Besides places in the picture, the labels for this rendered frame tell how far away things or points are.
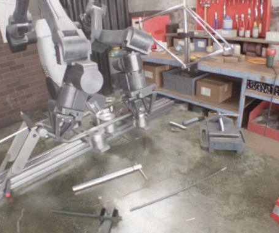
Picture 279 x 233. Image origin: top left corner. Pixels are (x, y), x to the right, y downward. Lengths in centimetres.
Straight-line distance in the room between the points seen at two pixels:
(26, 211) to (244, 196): 52
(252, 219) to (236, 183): 11
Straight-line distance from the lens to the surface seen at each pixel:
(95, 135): 61
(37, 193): 62
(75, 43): 55
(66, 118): 56
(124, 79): 66
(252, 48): 242
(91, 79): 49
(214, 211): 51
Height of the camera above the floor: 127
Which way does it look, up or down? 26 degrees down
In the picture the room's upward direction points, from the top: 5 degrees counter-clockwise
